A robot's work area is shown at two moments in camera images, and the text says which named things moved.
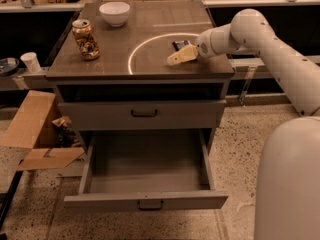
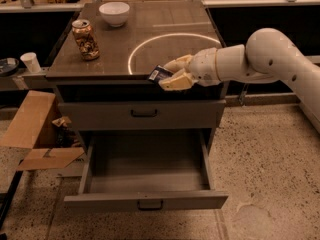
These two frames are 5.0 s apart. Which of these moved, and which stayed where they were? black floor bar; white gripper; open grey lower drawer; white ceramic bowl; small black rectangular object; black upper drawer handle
Moved: small black rectangular object; white gripper
Stayed: black upper drawer handle; white ceramic bowl; open grey lower drawer; black floor bar
